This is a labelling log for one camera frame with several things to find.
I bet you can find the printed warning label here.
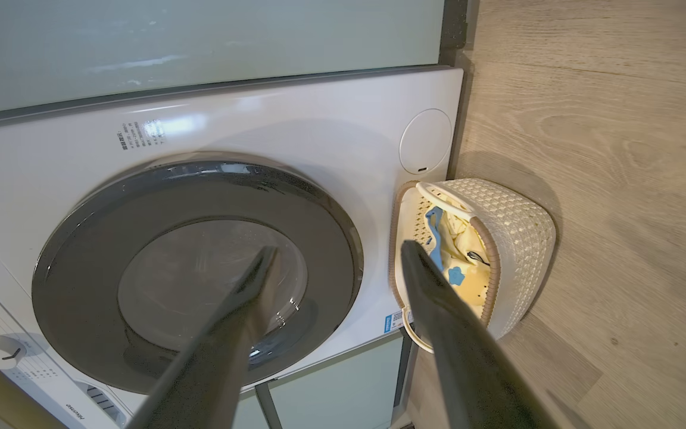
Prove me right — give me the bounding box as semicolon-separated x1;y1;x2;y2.
121;119;166;151

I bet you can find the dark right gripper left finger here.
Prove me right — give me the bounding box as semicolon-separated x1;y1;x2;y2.
126;245;282;429

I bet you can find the blue white energy sticker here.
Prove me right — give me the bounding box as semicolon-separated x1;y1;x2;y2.
383;309;413;333

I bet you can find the pale green cabinet panel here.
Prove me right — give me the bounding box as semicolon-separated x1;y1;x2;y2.
0;0;445;117
233;386;269;429
270;334;408;429

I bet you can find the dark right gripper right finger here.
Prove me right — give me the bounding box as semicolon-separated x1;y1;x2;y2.
401;240;558;429

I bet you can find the white front-load washing machine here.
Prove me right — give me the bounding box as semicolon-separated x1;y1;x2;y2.
0;66;464;429

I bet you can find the cream garment with blue trim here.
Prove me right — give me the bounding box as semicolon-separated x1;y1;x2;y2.
423;206;492;307

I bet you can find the round white filter cover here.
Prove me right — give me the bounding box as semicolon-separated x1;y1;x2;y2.
400;108;453;175

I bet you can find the white perforated laundry basket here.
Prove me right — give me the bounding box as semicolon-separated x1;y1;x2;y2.
389;178;557;353

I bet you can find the black washing machine door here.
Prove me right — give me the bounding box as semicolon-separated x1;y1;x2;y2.
32;152;364;395

